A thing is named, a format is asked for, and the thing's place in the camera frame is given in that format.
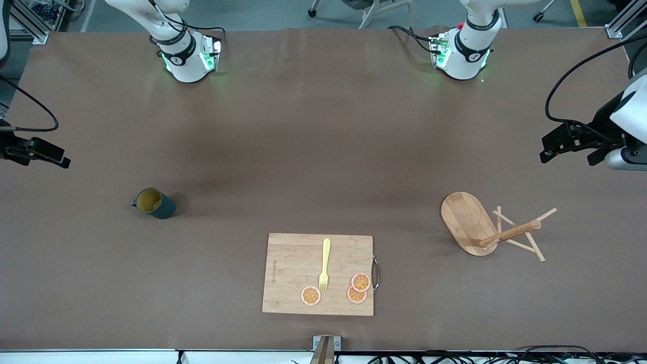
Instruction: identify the teal mug yellow inside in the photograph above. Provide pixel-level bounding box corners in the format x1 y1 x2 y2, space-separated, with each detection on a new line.
131 188 176 220

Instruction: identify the wooden mug tree rack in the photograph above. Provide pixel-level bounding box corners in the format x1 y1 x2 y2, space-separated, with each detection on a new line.
440 191 558 263

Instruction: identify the grey office chair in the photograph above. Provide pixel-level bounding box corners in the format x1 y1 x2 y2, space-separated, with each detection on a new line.
307 0 415 29

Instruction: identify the yellow plastic fork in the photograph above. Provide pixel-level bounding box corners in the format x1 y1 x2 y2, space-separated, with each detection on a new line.
318 238 332 293

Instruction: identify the bamboo cutting board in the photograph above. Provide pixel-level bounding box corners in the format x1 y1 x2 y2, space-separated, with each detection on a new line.
262 233 381 317

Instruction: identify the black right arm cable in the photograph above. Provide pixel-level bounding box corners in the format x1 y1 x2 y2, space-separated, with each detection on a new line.
0 75 60 133

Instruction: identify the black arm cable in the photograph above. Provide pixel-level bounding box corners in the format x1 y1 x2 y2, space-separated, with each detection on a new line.
545 34 647 140
0 75 60 133

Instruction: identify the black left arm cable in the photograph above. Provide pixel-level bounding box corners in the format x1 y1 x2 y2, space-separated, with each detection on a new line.
545 34 647 140

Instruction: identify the aluminium frame profile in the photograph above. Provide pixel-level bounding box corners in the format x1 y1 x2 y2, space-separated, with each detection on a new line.
605 0 647 42
8 0 50 45

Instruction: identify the black left base cable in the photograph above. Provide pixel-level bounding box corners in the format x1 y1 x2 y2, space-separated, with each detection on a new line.
388 24 436 54

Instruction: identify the black base cable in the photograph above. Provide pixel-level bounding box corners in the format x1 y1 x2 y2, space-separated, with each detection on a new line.
388 24 436 54
190 24 226 41

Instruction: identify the black looped cable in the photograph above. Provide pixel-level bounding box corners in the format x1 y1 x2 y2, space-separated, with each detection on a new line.
513 345 602 364

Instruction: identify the black right base cable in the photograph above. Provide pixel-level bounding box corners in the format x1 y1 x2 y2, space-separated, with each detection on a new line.
190 24 226 41

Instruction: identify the aluminium camera mast bracket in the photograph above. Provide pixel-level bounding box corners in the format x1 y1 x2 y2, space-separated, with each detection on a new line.
309 335 342 364

